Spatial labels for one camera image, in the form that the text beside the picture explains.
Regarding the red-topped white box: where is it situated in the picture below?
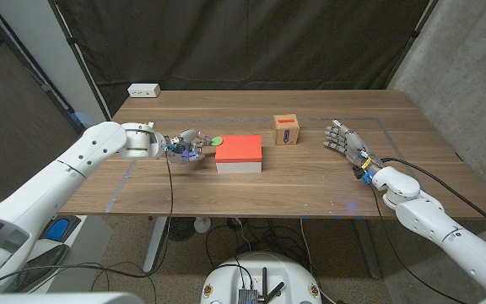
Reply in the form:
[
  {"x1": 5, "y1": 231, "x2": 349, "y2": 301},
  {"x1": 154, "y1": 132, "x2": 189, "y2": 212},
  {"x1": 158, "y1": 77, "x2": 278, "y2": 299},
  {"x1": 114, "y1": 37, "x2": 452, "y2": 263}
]
[{"x1": 214, "y1": 134, "x2": 263, "y2": 174}]

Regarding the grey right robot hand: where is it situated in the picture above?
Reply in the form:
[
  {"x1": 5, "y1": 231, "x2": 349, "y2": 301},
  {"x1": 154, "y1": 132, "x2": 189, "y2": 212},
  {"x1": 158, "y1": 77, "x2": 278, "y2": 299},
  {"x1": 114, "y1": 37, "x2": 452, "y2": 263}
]
[{"x1": 322, "y1": 119, "x2": 383, "y2": 184}]

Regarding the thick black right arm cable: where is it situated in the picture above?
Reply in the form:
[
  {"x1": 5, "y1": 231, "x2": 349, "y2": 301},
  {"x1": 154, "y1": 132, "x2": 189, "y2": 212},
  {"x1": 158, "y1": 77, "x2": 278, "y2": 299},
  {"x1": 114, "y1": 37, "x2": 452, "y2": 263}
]
[{"x1": 381, "y1": 157, "x2": 486, "y2": 237}]

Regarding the black backdrop curtain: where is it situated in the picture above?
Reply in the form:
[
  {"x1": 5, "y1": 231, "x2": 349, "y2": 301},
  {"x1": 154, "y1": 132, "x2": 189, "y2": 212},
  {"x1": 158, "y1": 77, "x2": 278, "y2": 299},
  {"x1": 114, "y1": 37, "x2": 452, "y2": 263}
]
[{"x1": 48, "y1": 0, "x2": 438, "y2": 116}]

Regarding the white table leg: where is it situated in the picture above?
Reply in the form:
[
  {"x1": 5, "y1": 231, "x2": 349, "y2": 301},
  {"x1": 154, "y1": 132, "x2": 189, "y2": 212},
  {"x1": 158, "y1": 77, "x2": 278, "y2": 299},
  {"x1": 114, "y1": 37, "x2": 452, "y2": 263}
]
[{"x1": 143, "y1": 216, "x2": 169, "y2": 274}]

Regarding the white head camera housing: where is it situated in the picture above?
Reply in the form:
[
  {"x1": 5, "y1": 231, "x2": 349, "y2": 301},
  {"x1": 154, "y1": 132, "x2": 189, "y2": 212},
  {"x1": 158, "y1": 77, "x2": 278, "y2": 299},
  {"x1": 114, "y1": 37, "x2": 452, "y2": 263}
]
[{"x1": 0, "y1": 291, "x2": 145, "y2": 304}]

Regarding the white robot torso base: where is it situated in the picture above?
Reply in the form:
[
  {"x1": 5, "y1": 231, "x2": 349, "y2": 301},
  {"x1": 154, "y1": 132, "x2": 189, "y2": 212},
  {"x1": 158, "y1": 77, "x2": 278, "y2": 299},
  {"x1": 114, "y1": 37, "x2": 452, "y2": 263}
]
[{"x1": 200, "y1": 252, "x2": 323, "y2": 304}]

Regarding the thin black hand wire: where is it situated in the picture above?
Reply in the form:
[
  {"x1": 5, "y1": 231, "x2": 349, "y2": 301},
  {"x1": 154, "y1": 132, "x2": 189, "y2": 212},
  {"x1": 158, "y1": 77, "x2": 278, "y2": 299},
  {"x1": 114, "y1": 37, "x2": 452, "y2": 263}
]
[
  {"x1": 369, "y1": 183, "x2": 467, "y2": 304},
  {"x1": 0, "y1": 152, "x2": 176, "y2": 293}
]

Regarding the blue foot pedal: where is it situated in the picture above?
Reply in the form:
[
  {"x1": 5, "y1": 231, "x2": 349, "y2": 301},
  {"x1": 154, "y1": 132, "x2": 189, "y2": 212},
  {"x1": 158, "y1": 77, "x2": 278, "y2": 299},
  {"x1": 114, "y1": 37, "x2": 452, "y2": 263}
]
[{"x1": 51, "y1": 218, "x2": 75, "y2": 240}]

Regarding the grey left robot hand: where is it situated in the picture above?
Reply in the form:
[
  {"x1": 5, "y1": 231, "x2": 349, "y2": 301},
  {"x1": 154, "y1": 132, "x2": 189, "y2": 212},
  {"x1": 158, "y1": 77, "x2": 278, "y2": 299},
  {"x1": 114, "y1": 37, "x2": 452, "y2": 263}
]
[{"x1": 165, "y1": 128, "x2": 214, "y2": 165}]

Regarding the black backdrop stand pole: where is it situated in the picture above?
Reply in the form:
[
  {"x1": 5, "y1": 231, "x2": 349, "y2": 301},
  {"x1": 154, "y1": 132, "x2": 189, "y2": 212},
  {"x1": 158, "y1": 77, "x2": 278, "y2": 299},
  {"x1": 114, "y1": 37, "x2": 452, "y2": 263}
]
[
  {"x1": 384, "y1": 0, "x2": 440, "y2": 90},
  {"x1": 48, "y1": 0, "x2": 111, "y2": 123}
]

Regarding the grey radio box with antennas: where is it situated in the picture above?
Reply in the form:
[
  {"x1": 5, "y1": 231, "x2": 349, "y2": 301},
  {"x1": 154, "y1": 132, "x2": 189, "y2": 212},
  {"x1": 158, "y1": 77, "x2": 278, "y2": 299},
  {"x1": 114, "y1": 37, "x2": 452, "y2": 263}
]
[{"x1": 237, "y1": 266, "x2": 286, "y2": 304}]

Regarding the black floor cable bundle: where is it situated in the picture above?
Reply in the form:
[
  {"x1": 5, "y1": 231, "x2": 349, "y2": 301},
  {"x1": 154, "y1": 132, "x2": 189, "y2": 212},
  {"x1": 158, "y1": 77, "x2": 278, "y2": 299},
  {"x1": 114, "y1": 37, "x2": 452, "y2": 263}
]
[{"x1": 204, "y1": 217, "x2": 311, "y2": 271}]

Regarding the black leather shoe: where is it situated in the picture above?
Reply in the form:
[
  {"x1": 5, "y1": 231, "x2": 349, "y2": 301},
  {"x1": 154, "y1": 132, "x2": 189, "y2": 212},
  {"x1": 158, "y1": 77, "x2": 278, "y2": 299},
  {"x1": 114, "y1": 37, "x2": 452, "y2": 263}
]
[{"x1": 4, "y1": 243, "x2": 69, "y2": 294}]

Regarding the thin black right hand wire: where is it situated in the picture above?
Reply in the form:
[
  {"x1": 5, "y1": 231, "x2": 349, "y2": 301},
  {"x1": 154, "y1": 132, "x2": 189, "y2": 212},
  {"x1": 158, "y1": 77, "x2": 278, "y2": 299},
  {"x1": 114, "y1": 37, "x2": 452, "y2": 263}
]
[{"x1": 369, "y1": 183, "x2": 467, "y2": 304}]

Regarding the thin black left hand wire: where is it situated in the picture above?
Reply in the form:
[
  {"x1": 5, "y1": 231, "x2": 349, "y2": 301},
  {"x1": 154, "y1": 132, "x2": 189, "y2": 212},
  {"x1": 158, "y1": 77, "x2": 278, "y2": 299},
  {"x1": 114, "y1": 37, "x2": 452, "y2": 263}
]
[{"x1": 0, "y1": 152, "x2": 176, "y2": 293}]

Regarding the white round table foot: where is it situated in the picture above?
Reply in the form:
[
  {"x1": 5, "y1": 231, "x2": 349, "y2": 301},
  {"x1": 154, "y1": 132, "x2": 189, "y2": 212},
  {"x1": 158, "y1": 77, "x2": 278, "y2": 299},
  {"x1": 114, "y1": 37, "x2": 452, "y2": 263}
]
[{"x1": 193, "y1": 216, "x2": 212, "y2": 235}]

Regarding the grey table leg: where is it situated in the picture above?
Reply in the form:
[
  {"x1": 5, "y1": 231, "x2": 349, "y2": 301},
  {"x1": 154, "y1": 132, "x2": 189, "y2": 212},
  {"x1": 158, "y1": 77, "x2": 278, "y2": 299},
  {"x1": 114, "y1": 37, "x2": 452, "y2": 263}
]
[{"x1": 352, "y1": 218, "x2": 382, "y2": 280}]

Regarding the small black floor fan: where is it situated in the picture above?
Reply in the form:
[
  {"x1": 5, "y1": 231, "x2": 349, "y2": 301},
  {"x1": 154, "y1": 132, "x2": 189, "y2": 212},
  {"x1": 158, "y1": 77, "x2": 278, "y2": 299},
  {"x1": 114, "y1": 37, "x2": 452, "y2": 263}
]
[{"x1": 165, "y1": 217, "x2": 197, "y2": 243}]

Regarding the white power outlet block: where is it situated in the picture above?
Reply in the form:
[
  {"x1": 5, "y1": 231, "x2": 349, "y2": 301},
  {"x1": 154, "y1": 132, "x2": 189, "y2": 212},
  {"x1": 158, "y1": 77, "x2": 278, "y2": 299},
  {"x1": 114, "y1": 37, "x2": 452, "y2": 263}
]
[{"x1": 127, "y1": 83, "x2": 161, "y2": 99}]

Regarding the wooden box with coloured slots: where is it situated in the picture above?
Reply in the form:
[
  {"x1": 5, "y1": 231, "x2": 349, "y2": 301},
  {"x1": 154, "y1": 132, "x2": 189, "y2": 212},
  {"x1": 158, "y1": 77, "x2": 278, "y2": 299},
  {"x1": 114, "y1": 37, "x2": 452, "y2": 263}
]
[{"x1": 273, "y1": 113, "x2": 300, "y2": 146}]

